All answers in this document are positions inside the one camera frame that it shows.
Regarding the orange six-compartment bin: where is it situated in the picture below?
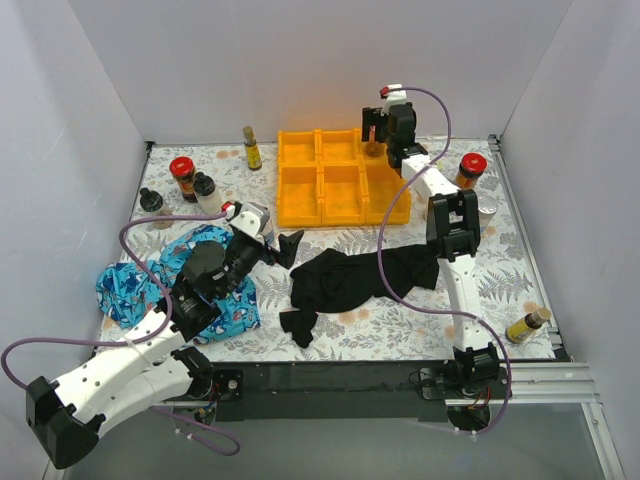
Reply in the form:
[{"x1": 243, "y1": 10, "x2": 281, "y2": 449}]
[{"x1": 276, "y1": 128, "x2": 404, "y2": 228}]

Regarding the lying yellow-label bottle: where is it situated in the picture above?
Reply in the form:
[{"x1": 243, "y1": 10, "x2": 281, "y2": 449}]
[{"x1": 505, "y1": 307, "x2": 552, "y2": 344}]

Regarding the black-cap white bottle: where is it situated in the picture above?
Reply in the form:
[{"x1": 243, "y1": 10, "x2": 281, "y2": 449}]
[{"x1": 194, "y1": 172, "x2": 223, "y2": 215}]

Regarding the black cloth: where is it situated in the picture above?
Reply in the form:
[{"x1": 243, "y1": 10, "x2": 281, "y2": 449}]
[{"x1": 279, "y1": 245, "x2": 439, "y2": 349}]

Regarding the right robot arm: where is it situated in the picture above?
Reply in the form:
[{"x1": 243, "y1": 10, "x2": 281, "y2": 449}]
[{"x1": 361, "y1": 91, "x2": 500, "y2": 398}]

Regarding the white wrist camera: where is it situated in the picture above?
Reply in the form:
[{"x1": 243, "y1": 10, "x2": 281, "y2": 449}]
[
  {"x1": 379, "y1": 84, "x2": 407, "y2": 115},
  {"x1": 224, "y1": 202, "x2": 274, "y2": 245}
]

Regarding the left red-lid sauce jar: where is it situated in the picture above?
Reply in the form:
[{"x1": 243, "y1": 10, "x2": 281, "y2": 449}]
[{"x1": 169, "y1": 156, "x2": 197, "y2": 203}]

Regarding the right red-lid sauce jar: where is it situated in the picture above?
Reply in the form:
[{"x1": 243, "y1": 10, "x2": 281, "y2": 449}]
[{"x1": 455, "y1": 152, "x2": 488, "y2": 190}]

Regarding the blue-label spice jar right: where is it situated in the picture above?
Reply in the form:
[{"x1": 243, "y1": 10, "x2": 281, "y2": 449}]
[{"x1": 477, "y1": 194, "x2": 498, "y2": 233}]

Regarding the small black-cap bottle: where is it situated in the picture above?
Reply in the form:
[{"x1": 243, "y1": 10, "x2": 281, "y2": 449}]
[{"x1": 139, "y1": 187, "x2": 173, "y2": 217}]

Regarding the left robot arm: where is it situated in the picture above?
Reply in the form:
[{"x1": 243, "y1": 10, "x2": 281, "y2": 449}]
[{"x1": 25, "y1": 226, "x2": 303, "y2": 469}]

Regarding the blue shark-print cloth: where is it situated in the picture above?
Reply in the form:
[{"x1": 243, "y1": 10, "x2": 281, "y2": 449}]
[{"x1": 96, "y1": 225, "x2": 261, "y2": 344}]

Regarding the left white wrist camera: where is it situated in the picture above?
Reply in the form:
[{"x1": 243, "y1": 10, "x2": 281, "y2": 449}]
[{"x1": 224, "y1": 202, "x2": 274, "y2": 245}]

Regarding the small yellow-label sauce bottle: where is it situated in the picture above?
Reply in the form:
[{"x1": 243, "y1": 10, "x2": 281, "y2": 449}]
[{"x1": 242, "y1": 126, "x2": 262, "y2": 171}]

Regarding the pink-lid spice shaker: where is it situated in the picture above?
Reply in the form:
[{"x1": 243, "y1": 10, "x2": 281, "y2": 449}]
[{"x1": 363, "y1": 127, "x2": 384, "y2": 158}]

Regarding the red-lid sauce jar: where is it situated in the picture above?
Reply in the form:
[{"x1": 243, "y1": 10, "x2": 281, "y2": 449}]
[
  {"x1": 455, "y1": 152, "x2": 488, "y2": 190},
  {"x1": 169, "y1": 156, "x2": 197, "y2": 203}
]

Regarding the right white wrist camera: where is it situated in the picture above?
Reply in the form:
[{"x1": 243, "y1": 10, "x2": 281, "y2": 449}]
[{"x1": 379, "y1": 84, "x2": 407, "y2": 115}]

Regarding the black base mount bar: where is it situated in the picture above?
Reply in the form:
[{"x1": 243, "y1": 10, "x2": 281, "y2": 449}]
[{"x1": 154, "y1": 362, "x2": 506, "y2": 424}]

